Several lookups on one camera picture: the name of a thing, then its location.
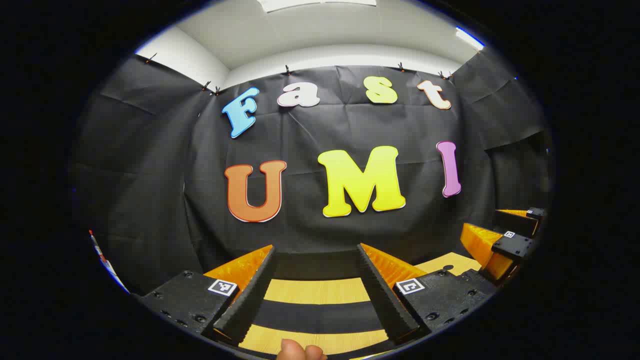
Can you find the black backdrop cloth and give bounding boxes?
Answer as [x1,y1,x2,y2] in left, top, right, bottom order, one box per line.
[70,50,556,296]

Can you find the red and white object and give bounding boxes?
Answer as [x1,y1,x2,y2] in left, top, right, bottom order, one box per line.
[88,229,132,295]

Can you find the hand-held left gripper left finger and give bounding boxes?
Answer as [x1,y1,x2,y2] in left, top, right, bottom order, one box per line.
[135,244,278,347]

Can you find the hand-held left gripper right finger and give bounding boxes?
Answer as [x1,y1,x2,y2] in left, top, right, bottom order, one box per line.
[356,243,497,347]

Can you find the dark grey jeans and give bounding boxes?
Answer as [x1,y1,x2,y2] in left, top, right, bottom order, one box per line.
[250,299,396,335]

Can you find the row of black cloth clips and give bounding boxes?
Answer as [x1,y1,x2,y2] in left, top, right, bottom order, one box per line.
[145,52,453,96]

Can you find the ceiling light panel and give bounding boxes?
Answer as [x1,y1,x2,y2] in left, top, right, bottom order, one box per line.
[455,26,485,52]
[257,0,378,14]

